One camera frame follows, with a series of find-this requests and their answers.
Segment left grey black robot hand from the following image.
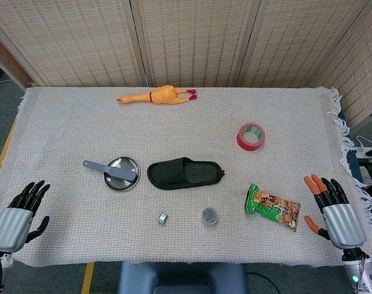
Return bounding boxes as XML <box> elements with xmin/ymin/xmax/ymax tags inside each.
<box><xmin>0</xmin><ymin>179</ymin><xmax>51</xmax><ymax>254</ymax></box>

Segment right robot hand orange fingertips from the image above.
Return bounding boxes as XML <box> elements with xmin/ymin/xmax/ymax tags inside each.
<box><xmin>304</xmin><ymin>174</ymin><xmax>367</xmax><ymax>249</ymax></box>

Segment black rubber slipper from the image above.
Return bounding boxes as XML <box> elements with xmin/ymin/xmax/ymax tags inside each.
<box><xmin>146</xmin><ymin>157</ymin><xmax>226</xmax><ymax>190</ymax></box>

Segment blue padded robot base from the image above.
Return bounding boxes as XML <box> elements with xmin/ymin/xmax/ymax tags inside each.
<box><xmin>117</xmin><ymin>262</ymin><xmax>249</xmax><ymax>294</ymax></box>

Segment green orange snack bag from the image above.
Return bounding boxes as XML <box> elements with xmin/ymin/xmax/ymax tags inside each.
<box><xmin>245</xmin><ymin>183</ymin><xmax>302</xmax><ymax>233</ymax></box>

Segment white power strip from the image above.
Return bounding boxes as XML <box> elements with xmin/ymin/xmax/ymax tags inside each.
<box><xmin>355</xmin><ymin>136</ymin><xmax>372</xmax><ymax>159</ymax></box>

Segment red tape roll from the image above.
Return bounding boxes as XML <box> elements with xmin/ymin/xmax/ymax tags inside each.
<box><xmin>236</xmin><ymin>122</ymin><xmax>266</xmax><ymax>152</ymax></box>

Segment round stainless steel plate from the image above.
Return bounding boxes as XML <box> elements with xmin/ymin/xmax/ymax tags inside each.
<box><xmin>103</xmin><ymin>156</ymin><xmax>142</xmax><ymax>192</ymax></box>

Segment small round metal tin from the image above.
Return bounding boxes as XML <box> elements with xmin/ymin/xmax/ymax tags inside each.
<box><xmin>200</xmin><ymin>206</ymin><xmax>219</xmax><ymax>227</ymax></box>

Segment white woven fringed tablecloth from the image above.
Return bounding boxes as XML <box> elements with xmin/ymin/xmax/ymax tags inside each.
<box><xmin>0</xmin><ymin>86</ymin><xmax>372</xmax><ymax>267</ymax></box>

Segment yellow rubber chicken toy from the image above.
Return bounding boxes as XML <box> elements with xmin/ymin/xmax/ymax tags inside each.
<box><xmin>116</xmin><ymin>85</ymin><xmax>199</xmax><ymax>106</ymax></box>

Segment beige woven folding screen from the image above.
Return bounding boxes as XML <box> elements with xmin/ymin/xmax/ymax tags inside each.
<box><xmin>0</xmin><ymin>0</ymin><xmax>372</xmax><ymax>127</ymax></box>

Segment black floor cable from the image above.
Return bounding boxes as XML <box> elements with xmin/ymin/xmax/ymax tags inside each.
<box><xmin>246</xmin><ymin>270</ymin><xmax>281</xmax><ymax>294</ymax></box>

